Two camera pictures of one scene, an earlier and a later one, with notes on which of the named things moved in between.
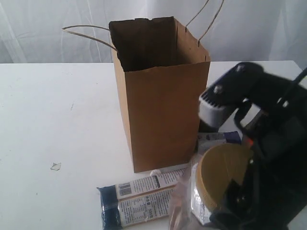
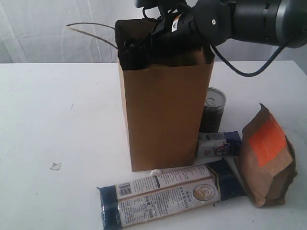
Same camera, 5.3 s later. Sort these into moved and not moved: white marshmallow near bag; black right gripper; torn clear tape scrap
Moved: black right gripper
Not moved: torn clear tape scrap; white marshmallow near bag
